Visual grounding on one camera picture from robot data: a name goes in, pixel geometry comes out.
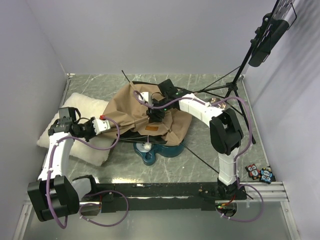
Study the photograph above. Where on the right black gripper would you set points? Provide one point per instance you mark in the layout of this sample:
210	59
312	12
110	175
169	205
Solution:
152	113

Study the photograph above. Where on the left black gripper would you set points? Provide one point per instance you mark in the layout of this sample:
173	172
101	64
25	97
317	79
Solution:
93	131

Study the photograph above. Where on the tan fabric pet tent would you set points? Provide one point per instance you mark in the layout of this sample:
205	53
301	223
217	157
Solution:
133	121

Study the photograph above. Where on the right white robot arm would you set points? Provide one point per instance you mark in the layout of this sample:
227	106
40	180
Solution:
225	131

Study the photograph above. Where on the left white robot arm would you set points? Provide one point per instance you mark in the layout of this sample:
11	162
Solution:
53	195

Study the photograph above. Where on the teal pet feeder stand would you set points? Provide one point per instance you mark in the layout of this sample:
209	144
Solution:
149	158

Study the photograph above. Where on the steel pet bowl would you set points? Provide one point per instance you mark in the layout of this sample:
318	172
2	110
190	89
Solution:
215	101

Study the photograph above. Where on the white fluffy cushion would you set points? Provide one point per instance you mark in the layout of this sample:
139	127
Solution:
88	108

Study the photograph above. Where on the white pompom toy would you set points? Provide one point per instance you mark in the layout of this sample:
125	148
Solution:
147	146

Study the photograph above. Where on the black tripod stand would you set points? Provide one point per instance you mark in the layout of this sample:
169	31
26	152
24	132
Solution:
232	87

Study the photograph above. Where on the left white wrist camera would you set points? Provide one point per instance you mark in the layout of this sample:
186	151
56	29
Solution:
100	125

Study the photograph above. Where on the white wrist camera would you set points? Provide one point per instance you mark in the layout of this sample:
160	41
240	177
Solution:
100	125
146	97

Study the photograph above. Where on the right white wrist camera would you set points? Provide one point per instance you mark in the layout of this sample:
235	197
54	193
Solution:
146	97

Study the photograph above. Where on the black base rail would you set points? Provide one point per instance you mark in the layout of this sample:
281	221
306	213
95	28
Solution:
121	205

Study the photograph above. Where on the aluminium frame rail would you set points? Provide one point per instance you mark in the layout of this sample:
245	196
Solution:
267	192

